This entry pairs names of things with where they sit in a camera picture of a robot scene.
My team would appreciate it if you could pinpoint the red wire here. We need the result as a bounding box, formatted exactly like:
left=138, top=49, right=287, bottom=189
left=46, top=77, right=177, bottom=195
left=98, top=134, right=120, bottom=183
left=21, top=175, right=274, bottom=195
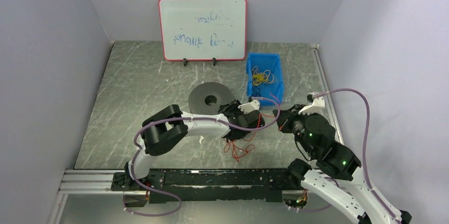
left=223, top=110, right=281, bottom=163

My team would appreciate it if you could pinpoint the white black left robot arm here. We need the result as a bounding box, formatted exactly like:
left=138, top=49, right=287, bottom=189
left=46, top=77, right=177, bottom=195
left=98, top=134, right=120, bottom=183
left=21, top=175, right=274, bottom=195
left=120, top=100, right=265, bottom=190

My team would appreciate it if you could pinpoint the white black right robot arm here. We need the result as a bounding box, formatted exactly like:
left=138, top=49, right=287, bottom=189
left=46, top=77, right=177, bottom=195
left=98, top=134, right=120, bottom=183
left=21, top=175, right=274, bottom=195
left=273, top=104, right=412, bottom=223

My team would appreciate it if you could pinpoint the blue plastic bin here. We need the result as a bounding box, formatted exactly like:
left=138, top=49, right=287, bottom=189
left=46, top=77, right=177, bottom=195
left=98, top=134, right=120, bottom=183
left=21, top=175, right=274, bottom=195
left=246, top=52, right=284, bottom=104

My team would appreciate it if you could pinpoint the red framed whiteboard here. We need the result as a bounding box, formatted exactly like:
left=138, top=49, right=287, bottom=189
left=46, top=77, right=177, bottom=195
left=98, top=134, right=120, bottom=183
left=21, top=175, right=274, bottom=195
left=158, top=0, right=247, bottom=61

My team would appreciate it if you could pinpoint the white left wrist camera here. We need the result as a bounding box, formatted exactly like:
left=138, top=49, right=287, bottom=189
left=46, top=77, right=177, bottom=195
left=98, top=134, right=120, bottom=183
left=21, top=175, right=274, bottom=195
left=238, top=100, right=260, bottom=114

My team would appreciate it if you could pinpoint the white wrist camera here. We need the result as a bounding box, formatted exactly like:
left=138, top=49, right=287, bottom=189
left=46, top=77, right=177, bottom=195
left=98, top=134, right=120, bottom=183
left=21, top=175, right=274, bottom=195
left=238, top=100, right=260, bottom=114
left=298, top=93, right=325, bottom=115

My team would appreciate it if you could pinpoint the dark grey cable spool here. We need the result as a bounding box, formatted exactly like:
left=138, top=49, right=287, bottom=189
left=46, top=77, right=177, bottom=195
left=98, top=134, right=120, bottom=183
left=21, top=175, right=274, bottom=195
left=188, top=82, right=236, bottom=115

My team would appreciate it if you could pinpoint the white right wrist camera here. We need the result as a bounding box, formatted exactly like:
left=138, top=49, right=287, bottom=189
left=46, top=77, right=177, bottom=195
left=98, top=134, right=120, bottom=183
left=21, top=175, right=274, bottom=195
left=298, top=93, right=325, bottom=115

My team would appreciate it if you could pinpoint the yellow wire bundle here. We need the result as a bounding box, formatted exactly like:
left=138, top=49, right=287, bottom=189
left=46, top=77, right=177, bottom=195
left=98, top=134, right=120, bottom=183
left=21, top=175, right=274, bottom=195
left=250, top=69, right=276, bottom=87

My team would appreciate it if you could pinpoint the black base frame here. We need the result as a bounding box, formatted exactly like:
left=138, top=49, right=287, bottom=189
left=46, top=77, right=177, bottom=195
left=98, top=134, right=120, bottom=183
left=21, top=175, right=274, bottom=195
left=111, top=168, right=320, bottom=204

